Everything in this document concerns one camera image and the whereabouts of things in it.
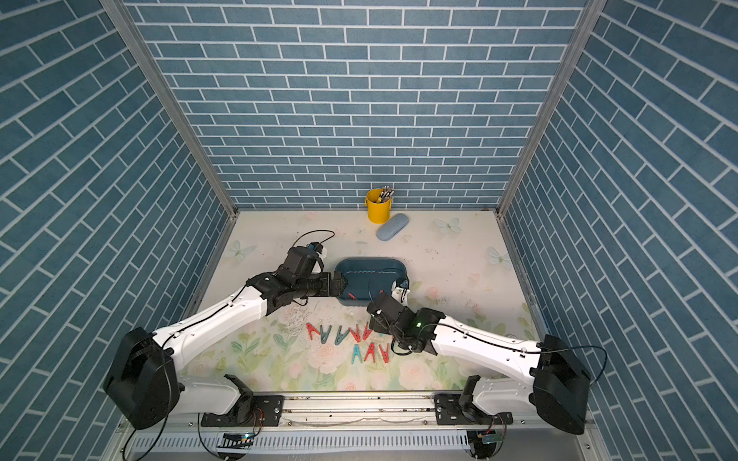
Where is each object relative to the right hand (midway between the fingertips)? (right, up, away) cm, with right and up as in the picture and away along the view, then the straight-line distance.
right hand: (381, 317), depth 80 cm
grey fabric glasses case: (+6, +28, +35) cm, 45 cm away
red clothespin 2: (-8, -7, +6) cm, 12 cm away
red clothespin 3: (-5, -6, +7) cm, 10 cm away
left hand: (-11, +9, +3) cm, 15 cm away
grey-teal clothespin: (-17, -7, +6) cm, 20 cm away
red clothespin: (-22, -6, +8) cm, 24 cm away
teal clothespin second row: (-7, -12, +4) cm, 14 cm away
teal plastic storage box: (-5, +8, +21) cm, 23 cm away
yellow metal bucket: (-2, +32, +33) cm, 46 cm away
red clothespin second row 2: (+1, -12, +2) cm, 12 cm away
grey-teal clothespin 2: (-12, -8, +6) cm, 16 cm away
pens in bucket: (+1, +38, +25) cm, 45 cm away
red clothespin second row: (-3, -11, +4) cm, 12 cm away
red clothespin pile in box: (-10, +3, +13) cm, 17 cm away
